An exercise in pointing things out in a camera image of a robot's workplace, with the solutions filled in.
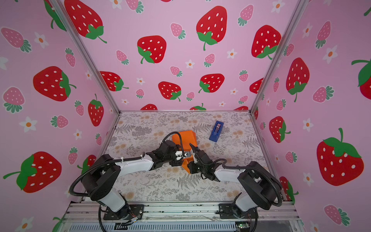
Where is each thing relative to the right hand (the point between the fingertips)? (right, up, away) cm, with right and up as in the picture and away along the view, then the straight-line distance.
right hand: (185, 167), depth 87 cm
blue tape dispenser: (+22, +21, +14) cm, 34 cm away
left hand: (-2, +9, +4) cm, 10 cm away
